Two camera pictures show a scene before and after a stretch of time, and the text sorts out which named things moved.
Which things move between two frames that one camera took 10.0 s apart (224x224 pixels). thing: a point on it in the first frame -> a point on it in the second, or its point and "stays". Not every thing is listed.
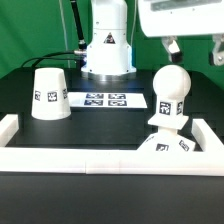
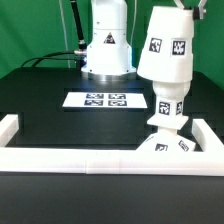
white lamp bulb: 171,84 stays
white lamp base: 167,138 stays
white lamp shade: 50,99 -> 167,52
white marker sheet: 106,100 stays
